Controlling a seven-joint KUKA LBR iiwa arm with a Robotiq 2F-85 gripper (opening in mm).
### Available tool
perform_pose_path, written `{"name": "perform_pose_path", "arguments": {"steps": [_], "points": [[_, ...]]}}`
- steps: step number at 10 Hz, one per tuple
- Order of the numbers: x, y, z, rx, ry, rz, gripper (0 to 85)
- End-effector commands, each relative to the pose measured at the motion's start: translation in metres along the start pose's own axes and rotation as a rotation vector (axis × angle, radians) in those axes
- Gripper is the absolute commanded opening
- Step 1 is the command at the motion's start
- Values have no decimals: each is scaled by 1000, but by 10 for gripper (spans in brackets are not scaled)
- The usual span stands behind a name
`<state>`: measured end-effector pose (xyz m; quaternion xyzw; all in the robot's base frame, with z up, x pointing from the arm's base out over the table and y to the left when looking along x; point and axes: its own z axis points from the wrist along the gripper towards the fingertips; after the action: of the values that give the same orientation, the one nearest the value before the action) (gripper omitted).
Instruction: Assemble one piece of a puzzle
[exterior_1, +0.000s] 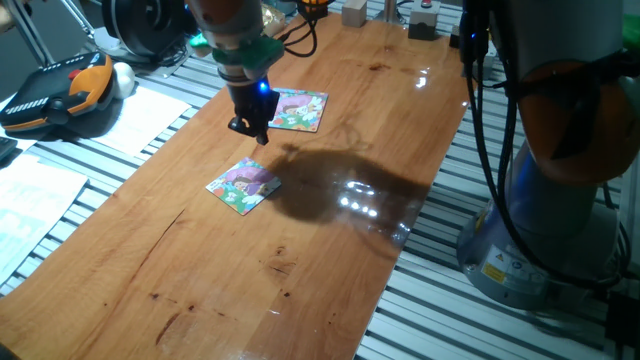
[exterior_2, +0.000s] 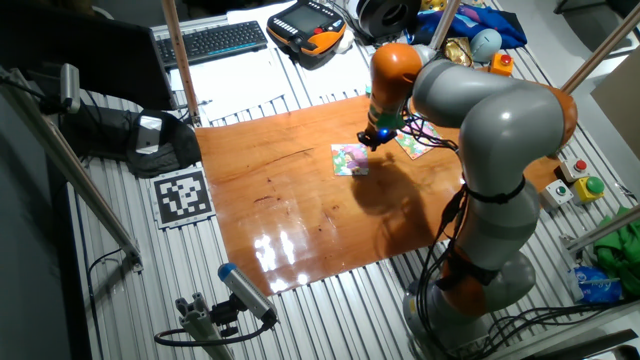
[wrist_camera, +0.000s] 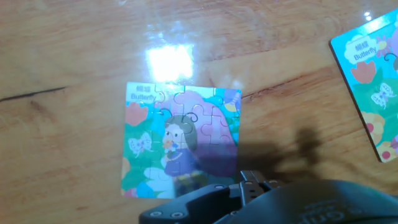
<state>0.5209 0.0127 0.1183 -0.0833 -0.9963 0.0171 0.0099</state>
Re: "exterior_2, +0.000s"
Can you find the black keyboard corner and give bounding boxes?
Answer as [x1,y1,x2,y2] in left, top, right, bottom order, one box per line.
[154,19,270,70]

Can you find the silver camera blue end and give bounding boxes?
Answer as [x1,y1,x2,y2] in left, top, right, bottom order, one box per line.
[216,261,279,327]

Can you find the grey egg shaped object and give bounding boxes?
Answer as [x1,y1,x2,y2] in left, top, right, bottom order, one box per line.
[469,27,503,64]

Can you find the copper coloured frame post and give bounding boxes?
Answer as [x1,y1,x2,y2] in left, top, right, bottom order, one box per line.
[160,0,203,127]

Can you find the blue plastic bag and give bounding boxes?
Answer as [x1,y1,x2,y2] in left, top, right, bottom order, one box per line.
[566,264,624,306]

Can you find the white paper sheet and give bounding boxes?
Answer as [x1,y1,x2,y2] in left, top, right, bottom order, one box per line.
[168,48,292,124]

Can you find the orange round object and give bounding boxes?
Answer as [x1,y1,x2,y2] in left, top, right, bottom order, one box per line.
[488,52,516,78]

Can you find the butterfly puzzle tray board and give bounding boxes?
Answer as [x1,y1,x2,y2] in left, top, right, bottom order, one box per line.
[393,118,443,161]

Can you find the black fabric bag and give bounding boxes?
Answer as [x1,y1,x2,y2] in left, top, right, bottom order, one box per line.
[58,106,204,180]

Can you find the black computer monitor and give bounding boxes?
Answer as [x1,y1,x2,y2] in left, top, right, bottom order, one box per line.
[0,3,177,112]

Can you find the green cloth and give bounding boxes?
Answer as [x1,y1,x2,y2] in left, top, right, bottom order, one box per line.
[593,206,640,297]

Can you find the silver depth camera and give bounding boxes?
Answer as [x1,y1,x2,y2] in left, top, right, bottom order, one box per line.
[58,62,82,115]

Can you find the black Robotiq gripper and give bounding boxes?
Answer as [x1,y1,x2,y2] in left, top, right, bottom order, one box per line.
[356,125,400,153]

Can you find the silver frame post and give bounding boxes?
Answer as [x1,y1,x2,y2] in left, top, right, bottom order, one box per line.
[428,0,462,52]

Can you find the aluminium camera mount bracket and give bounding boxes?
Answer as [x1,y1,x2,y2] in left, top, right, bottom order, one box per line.
[174,291,237,360]

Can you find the black orange teach pendant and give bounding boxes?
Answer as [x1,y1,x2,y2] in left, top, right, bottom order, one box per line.
[265,0,348,58]

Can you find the black white fiducial marker board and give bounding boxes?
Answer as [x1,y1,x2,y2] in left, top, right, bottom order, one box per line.
[149,166,217,231]

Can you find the black floor cables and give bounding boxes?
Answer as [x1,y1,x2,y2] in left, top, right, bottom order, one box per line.
[474,298,624,354]

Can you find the black round device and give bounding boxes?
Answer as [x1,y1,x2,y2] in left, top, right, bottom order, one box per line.
[356,0,423,42]

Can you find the yellow box green button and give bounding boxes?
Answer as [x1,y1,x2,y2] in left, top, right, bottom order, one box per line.
[573,175,607,205]

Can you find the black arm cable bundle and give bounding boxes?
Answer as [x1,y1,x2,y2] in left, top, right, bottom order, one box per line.
[413,184,471,354]

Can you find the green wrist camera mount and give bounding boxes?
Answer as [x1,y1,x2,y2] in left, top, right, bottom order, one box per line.
[373,110,407,132]

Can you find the beige cardboard panel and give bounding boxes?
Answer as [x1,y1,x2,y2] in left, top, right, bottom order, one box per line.
[590,47,640,162]

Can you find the gold foil object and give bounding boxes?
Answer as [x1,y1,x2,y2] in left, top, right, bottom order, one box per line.
[443,36,475,69]

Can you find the aluminium frame beam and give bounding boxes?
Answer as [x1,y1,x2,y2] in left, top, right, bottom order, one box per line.
[0,66,145,274]
[566,203,640,254]

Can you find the metal post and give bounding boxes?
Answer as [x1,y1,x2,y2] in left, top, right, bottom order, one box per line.
[560,2,640,95]

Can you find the white small box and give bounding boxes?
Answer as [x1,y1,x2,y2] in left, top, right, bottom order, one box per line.
[539,179,575,210]

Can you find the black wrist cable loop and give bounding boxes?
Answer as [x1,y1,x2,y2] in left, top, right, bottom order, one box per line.
[399,112,460,153]

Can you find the black camera cable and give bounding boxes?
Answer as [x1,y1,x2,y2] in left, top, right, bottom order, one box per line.
[153,318,277,348]

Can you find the assembled butterfly jigsaw puzzle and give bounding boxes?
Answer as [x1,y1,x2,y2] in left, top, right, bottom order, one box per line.
[330,143,371,177]

